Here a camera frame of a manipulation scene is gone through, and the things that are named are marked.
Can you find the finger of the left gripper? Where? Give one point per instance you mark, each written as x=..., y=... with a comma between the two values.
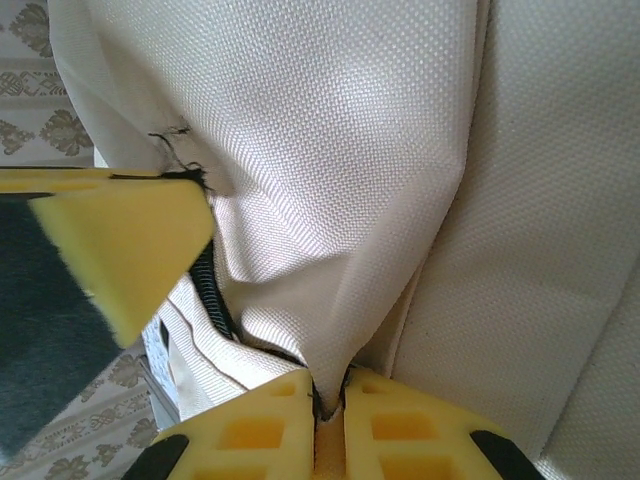
x=125, y=240

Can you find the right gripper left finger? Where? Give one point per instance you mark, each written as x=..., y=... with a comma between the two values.
x=240, y=435

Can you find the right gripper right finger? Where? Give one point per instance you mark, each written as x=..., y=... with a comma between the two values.
x=410, y=435

